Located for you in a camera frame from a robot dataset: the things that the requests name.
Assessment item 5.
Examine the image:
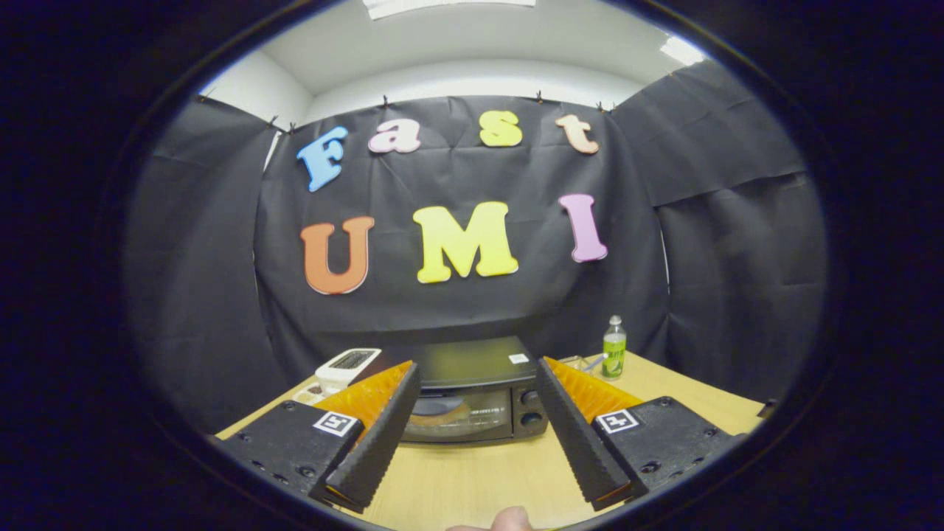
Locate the black toaster oven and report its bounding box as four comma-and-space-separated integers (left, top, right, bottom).
402, 336, 550, 445

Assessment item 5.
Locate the long ceiling light panel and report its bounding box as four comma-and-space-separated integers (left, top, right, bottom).
361, 0, 537, 21

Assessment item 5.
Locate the green label drink bottle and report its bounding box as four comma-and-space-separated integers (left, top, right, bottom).
602, 316, 628, 380

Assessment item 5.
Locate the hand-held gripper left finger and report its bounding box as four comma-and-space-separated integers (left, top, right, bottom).
209, 360, 423, 515

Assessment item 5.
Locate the white toaster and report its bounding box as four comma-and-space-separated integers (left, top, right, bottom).
315, 347, 382, 392

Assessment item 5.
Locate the small ceiling light panel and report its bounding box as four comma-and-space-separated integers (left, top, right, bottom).
659, 35, 705, 67

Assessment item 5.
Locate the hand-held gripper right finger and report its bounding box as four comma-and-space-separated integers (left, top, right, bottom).
535, 356, 746, 512

